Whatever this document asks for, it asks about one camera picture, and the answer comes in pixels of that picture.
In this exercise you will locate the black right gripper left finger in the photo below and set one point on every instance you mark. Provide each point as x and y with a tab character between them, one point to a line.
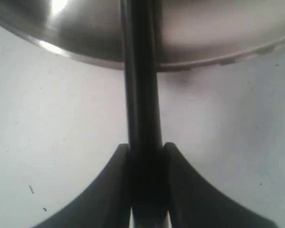
104	204

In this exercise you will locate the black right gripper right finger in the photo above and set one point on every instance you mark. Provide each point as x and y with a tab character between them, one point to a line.
195	203

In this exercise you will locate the black handled knife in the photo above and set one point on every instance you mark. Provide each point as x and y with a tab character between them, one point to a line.
148	199

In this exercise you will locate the round stainless steel plate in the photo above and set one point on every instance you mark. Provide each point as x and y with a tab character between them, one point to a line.
185	33

